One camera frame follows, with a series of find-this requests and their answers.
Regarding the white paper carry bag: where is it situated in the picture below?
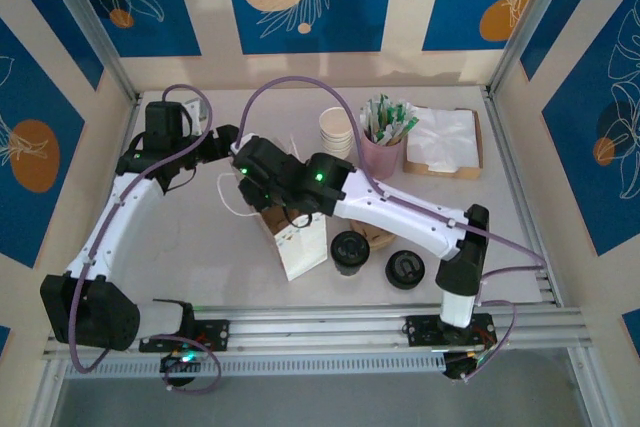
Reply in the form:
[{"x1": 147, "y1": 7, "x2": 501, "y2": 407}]
[{"x1": 216, "y1": 132, "x2": 330, "y2": 282}]

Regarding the brown napkin holder tray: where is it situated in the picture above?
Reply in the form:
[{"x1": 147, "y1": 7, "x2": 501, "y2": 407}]
[{"x1": 402, "y1": 107, "x2": 485, "y2": 182}]

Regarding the pink sachet holder cup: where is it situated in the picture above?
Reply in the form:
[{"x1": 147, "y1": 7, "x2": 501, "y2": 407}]
[{"x1": 360, "y1": 129, "x2": 405, "y2": 181}]

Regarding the black cup lid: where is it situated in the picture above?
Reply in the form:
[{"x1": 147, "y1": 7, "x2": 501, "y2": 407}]
[{"x1": 384, "y1": 249, "x2": 427, "y2": 291}]

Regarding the grey slotted cable duct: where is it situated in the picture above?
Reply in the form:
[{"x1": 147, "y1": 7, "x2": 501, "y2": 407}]
[{"x1": 159, "y1": 352, "x2": 451, "y2": 377}]

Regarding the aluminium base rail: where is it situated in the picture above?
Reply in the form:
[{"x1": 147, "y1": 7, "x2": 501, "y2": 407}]
[{"x1": 42, "y1": 302, "x2": 586, "y2": 363}]

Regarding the coffee cup with black lid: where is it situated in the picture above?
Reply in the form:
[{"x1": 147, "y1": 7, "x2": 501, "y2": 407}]
[{"x1": 329, "y1": 230, "x2": 371, "y2": 278}]

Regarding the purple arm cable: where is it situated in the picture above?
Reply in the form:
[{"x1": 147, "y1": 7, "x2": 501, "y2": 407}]
[
  {"x1": 238, "y1": 75, "x2": 546, "y2": 384},
  {"x1": 69, "y1": 82, "x2": 224, "y2": 396}
]

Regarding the aluminium frame post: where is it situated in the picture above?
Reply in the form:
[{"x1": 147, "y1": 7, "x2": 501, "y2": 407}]
[
  {"x1": 34, "y1": 0, "x2": 141, "y2": 104},
  {"x1": 485, "y1": 0, "x2": 572, "y2": 98}
]

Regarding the aluminium table side rail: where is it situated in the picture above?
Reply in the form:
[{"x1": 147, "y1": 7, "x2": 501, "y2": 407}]
[
  {"x1": 479, "y1": 86, "x2": 564, "y2": 308},
  {"x1": 72, "y1": 94, "x2": 144, "y2": 318}
]

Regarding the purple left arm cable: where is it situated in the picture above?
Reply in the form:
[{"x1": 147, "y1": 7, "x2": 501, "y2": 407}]
[{"x1": 69, "y1": 82, "x2": 224, "y2": 396}]

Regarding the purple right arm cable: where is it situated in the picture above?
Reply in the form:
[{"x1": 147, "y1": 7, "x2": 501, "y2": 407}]
[{"x1": 238, "y1": 75, "x2": 546, "y2": 384}]

